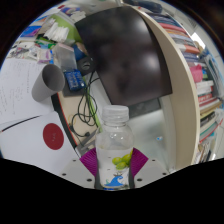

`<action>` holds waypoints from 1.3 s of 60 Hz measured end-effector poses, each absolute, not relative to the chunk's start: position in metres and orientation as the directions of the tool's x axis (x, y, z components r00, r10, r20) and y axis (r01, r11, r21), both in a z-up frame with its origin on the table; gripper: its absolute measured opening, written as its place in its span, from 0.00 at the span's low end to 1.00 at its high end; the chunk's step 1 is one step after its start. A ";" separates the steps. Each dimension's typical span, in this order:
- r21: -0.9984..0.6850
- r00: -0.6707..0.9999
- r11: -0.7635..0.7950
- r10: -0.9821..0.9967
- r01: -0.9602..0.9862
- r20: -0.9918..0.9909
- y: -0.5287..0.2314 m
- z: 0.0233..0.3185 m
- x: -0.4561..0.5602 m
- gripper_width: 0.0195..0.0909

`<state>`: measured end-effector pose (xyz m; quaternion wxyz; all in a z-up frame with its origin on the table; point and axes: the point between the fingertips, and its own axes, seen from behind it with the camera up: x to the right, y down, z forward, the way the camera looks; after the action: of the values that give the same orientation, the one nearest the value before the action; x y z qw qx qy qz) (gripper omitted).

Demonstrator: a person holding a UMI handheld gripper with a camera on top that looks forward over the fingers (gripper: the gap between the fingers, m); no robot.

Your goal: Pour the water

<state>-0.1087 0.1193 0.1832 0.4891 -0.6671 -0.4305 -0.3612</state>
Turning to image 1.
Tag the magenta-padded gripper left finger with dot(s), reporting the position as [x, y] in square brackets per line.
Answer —
[76, 171]

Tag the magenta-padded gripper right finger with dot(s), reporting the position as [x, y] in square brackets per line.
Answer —
[151, 170]

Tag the clear water bottle white cap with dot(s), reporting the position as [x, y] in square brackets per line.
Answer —
[113, 146]

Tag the grey metal laptop stand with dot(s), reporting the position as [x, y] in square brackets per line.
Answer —
[88, 142]

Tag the flat round red coaster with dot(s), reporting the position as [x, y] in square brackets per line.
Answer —
[53, 136]

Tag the beige shelf with books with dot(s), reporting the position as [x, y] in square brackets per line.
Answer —
[185, 100]

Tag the blue circuit board box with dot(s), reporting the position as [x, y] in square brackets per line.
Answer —
[74, 80]

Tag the grey cup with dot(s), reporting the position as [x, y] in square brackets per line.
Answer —
[46, 85]

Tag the printed white paper sheet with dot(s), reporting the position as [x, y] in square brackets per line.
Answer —
[16, 90]

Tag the clear plastic box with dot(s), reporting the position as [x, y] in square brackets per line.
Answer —
[65, 57]

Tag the black computer monitor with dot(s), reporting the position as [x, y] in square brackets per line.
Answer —
[126, 53]

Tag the white tissue pack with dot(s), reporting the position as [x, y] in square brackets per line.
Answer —
[56, 32]

